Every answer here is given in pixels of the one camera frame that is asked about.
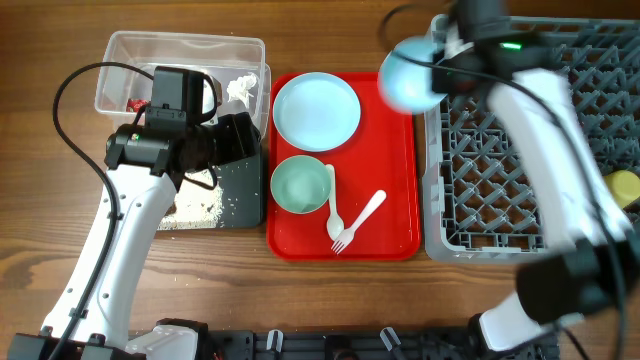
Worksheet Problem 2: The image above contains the light blue bowl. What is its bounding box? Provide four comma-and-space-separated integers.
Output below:
378, 37, 445, 114

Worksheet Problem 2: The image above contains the white tissue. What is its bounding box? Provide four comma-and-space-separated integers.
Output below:
226, 73, 258, 108

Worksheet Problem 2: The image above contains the white rice pile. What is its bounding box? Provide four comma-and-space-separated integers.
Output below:
158, 170, 223, 231

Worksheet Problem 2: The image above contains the green bowl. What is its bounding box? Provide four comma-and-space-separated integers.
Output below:
270, 155, 331, 215

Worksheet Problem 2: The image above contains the red snack wrapper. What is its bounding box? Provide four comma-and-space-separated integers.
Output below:
125, 98, 149, 113

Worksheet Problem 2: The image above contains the yellow plastic cup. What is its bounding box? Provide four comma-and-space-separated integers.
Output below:
604, 170, 640, 209

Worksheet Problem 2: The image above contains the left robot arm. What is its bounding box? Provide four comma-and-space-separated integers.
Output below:
8, 113, 259, 359

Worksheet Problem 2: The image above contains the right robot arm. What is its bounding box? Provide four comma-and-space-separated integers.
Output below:
428, 42, 639, 359

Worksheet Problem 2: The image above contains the black plastic tray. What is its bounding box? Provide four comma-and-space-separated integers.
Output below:
192, 152, 265, 229

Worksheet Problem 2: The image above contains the light blue plate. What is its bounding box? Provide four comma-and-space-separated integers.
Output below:
273, 72, 362, 152

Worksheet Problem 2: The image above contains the red serving tray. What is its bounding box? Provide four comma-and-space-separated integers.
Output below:
266, 72, 421, 261

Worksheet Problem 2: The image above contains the clear plastic bin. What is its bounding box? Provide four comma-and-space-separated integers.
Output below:
94, 31, 271, 136

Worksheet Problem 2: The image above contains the white plastic spoon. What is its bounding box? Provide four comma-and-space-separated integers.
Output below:
326, 164, 344, 241

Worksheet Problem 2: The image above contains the white plastic fork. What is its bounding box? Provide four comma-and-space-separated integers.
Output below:
331, 190, 387, 255

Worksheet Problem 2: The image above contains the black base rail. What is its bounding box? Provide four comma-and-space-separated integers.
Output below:
199, 327, 559, 360

